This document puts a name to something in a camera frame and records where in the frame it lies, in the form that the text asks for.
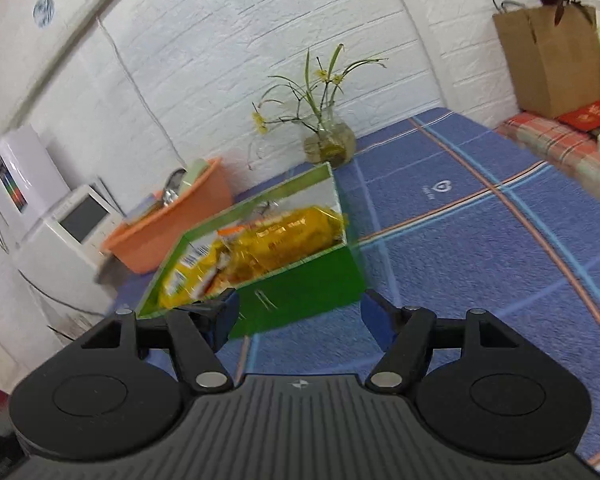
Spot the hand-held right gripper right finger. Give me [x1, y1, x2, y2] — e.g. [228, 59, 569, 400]
[361, 290, 526, 395]

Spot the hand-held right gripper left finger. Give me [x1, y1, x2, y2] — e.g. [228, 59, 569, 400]
[80, 287, 241, 393]

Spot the yellow snack packet white label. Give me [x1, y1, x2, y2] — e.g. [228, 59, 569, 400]
[159, 239, 237, 311]

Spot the green cardboard box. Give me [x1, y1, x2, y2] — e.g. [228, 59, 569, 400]
[136, 162, 368, 341]

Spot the large yellow snack packet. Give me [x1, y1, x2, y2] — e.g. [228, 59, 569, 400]
[227, 205, 349, 282]

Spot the orange plastic basin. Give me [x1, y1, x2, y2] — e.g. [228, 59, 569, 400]
[101, 156, 233, 275]

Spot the blue plaid tablecloth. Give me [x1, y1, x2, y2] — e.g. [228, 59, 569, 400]
[112, 106, 600, 480]

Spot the blue book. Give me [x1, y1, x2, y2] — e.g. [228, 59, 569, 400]
[125, 195, 163, 222]

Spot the silver foil packet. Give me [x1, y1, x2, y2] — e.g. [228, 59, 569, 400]
[161, 169, 188, 208]

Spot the pale green flat box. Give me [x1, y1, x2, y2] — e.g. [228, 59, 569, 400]
[177, 158, 211, 197]

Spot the white appliance with screen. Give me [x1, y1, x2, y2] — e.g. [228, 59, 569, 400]
[12, 183, 126, 313]

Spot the glass vase with yellow flowers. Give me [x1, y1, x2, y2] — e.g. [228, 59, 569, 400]
[247, 44, 388, 167]

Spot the white water purifier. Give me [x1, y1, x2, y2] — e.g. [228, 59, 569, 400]
[0, 126, 71, 241]

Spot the pink plaid cloth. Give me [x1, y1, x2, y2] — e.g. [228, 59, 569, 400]
[497, 112, 600, 211]

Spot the red envelope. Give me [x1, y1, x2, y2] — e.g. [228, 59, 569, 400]
[557, 101, 600, 134]

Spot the brown paper bag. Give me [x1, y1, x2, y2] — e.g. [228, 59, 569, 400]
[491, 0, 600, 120]

